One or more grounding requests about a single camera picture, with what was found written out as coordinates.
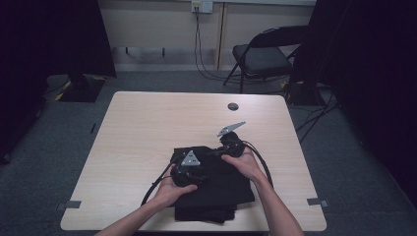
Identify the dark curtain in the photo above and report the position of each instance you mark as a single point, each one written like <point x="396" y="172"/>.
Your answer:
<point x="370" y="65"/>
<point x="49" y="42"/>

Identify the black pants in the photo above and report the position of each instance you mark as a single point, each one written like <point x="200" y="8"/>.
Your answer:
<point x="223" y="193"/>

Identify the black folding chair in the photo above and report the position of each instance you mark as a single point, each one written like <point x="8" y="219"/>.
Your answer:
<point x="262" y="60"/>

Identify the black stand base plate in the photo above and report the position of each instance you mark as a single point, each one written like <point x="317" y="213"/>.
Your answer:
<point x="303" y="95"/>
<point x="82" y="91"/>

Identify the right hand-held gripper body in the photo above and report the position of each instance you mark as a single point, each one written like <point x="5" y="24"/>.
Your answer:
<point x="233" y="146"/>

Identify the person's right hand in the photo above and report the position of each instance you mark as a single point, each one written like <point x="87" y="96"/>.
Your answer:
<point x="244" y="165"/>

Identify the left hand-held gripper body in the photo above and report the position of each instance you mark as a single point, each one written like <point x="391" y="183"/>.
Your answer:
<point x="187" y="172"/>

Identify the white wall socket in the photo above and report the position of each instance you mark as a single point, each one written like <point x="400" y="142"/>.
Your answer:
<point x="202" y="6"/>

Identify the grey tape strip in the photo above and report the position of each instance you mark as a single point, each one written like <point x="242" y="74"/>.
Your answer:
<point x="316" y="202"/>
<point x="69" y="205"/>

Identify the grey round table grommet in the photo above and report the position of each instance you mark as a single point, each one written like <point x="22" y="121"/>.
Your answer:
<point x="233" y="106"/>

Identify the person's left hand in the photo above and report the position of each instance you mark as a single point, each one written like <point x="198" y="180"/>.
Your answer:
<point x="172" y="193"/>

